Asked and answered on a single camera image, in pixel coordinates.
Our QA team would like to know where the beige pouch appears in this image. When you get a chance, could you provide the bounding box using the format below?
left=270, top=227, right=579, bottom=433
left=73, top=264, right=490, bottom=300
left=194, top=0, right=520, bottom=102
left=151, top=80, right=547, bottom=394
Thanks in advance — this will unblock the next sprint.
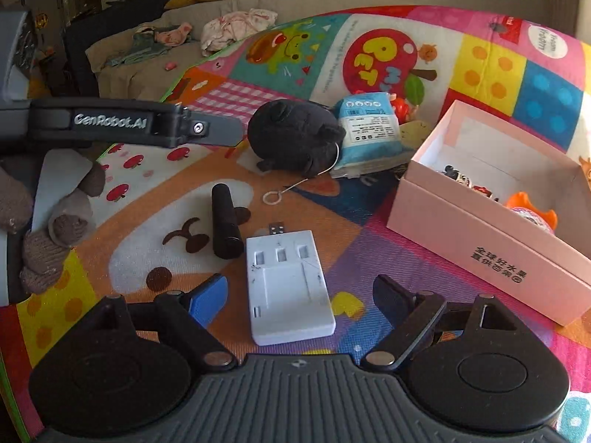
left=399, top=120, right=435, bottom=153

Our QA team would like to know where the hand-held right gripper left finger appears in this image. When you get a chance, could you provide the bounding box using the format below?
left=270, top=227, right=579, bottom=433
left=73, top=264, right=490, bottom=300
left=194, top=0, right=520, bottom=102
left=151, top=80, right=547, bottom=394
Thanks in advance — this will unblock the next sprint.
left=92, top=274, right=238, bottom=372

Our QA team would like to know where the black plush toy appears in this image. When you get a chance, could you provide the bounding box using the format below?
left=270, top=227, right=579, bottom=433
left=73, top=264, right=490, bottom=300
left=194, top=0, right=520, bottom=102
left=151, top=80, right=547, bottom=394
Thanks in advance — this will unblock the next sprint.
left=247, top=100, right=347, bottom=206

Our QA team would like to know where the yellow pink toy cup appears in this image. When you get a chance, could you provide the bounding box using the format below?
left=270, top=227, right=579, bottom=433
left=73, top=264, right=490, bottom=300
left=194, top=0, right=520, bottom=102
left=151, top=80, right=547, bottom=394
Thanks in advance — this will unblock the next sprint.
left=512, top=207, right=555, bottom=237

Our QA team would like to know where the pink cardboard box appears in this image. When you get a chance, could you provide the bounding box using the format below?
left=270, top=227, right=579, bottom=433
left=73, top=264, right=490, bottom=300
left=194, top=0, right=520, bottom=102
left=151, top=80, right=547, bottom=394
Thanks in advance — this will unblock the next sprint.
left=386, top=99, right=591, bottom=327

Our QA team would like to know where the black cylinder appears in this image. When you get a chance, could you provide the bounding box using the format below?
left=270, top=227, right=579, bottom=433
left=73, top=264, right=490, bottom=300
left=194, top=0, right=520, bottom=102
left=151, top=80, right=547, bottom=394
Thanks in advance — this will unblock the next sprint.
left=211, top=183, right=245, bottom=260

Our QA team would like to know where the beige sofa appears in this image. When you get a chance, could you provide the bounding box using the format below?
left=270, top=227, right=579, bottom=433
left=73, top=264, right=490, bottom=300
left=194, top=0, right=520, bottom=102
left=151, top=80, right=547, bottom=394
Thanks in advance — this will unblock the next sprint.
left=85, top=0, right=354, bottom=102

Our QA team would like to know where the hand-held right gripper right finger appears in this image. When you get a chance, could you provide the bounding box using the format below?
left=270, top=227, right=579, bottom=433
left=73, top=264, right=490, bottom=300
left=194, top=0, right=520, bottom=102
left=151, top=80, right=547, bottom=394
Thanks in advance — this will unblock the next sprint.
left=361, top=274, right=519, bottom=371

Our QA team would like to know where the small cartoon figurine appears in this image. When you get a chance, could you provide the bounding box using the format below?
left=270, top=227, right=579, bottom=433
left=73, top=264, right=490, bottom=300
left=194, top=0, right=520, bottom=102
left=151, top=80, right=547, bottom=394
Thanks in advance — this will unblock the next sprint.
left=436, top=162, right=500, bottom=203

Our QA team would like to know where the colourful printed play mat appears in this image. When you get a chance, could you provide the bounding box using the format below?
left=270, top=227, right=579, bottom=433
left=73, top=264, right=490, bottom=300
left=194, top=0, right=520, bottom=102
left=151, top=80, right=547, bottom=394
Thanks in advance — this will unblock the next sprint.
left=0, top=6, right=591, bottom=443

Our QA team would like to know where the pink green clothes pile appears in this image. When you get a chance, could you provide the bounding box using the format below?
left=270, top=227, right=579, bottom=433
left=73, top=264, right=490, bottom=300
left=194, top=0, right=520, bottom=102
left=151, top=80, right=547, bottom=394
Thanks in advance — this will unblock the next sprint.
left=105, top=21, right=193, bottom=68

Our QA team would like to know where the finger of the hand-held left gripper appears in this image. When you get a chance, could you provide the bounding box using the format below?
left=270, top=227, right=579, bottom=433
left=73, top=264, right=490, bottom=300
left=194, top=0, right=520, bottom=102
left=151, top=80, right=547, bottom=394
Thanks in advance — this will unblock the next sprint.
left=178, top=106, right=244, bottom=147

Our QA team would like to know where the blue white tissue packet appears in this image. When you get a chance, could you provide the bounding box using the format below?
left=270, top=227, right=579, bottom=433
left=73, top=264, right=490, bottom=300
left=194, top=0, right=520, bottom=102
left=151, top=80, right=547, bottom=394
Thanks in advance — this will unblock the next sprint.
left=331, top=92, right=415, bottom=179

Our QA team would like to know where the white plastic charger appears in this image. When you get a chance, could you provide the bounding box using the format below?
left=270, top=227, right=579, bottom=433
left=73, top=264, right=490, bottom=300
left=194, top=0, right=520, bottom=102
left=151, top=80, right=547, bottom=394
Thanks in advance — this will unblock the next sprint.
left=245, top=221, right=336, bottom=346

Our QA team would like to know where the person's left hand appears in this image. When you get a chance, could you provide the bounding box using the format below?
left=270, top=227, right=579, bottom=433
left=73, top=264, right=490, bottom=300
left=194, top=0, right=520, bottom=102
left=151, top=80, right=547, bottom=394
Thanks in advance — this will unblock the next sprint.
left=0, top=161, right=108, bottom=295

